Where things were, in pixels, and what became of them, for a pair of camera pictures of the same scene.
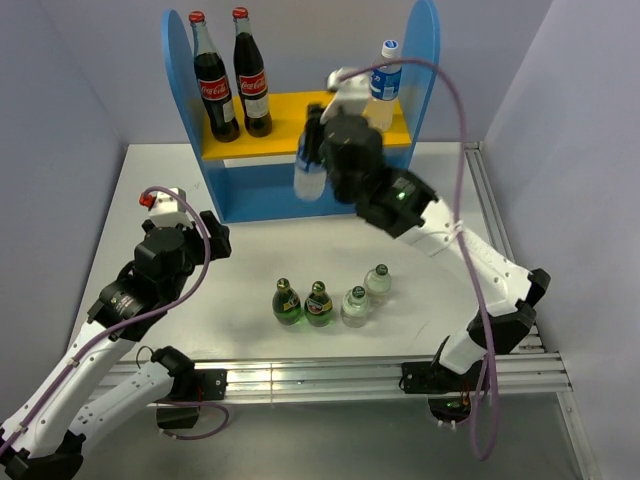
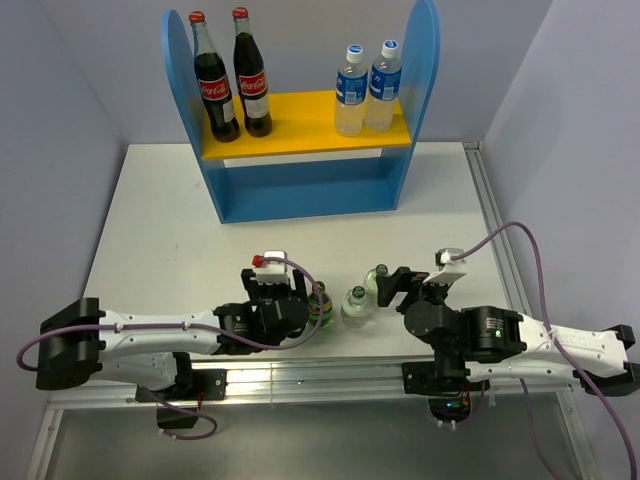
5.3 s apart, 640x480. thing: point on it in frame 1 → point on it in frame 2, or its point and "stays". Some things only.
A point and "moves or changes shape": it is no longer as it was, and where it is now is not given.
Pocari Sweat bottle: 310,172 moves or changes shape
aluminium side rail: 496,209 stays
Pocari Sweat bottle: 385,88 stays
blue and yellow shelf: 252,177 stays
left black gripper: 218,235 → 252,286
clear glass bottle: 377,283 stays
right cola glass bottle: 251,78 stays
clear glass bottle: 354,307 stays
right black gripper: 313,119 → 408,279
